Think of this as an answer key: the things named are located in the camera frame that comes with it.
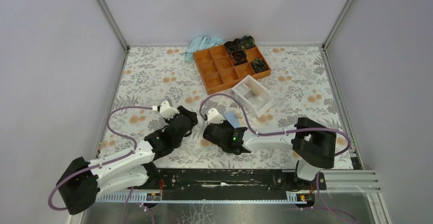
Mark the beige card holder wallet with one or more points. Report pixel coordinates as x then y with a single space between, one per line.
233 119

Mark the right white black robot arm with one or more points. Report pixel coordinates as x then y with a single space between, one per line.
314 143

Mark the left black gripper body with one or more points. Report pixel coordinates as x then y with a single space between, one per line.
183 112

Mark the dark rolled band corner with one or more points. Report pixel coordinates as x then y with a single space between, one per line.
247 42

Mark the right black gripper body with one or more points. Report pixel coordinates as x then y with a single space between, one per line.
224 124

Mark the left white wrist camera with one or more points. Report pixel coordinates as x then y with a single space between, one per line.
167 111

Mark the orange compartment tray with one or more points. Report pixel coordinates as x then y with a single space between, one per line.
218 72

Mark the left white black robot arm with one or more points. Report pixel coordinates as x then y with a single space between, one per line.
85 181

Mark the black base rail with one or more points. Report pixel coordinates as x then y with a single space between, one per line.
229 184

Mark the dark rolled band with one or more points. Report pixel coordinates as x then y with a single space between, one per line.
233 45
259 65
238 57

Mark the white card box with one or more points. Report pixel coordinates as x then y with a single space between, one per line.
250 93

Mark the dark rolled band right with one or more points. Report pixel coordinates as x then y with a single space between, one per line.
259 65

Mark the light blue cloth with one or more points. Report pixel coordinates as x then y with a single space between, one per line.
200 43

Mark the dark rolled band top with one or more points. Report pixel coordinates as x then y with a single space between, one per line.
233 45

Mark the dark rolled band middle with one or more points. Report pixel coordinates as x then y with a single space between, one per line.
238 57

